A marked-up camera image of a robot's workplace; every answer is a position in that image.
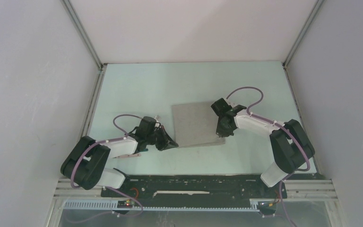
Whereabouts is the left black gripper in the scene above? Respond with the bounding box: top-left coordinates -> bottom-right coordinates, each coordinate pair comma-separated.
146,125 -> 178,151

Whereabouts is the grey cloth napkin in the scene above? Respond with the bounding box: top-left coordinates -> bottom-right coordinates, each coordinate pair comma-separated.
172,101 -> 225,148

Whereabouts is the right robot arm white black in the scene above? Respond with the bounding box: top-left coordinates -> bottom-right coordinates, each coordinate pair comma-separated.
211,98 -> 315,198

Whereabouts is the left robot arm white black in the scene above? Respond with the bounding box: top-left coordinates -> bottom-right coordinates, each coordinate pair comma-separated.
60,116 -> 179,197

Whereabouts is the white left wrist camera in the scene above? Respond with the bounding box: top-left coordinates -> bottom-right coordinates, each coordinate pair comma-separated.
154,115 -> 161,125

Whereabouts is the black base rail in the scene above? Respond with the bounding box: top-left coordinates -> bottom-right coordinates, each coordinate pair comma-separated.
119,175 -> 287,209

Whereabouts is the white slotted cable duct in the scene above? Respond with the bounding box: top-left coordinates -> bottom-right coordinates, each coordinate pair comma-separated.
63,200 -> 265,212

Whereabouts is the right aluminium frame post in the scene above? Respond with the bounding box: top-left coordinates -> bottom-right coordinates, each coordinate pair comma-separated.
283,0 -> 325,69

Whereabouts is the aluminium frame post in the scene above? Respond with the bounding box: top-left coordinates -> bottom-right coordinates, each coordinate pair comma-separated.
61,0 -> 104,70
283,0 -> 325,69

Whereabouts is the left aluminium frame post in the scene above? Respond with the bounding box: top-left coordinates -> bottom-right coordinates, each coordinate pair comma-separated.
61,0 -> 104,70

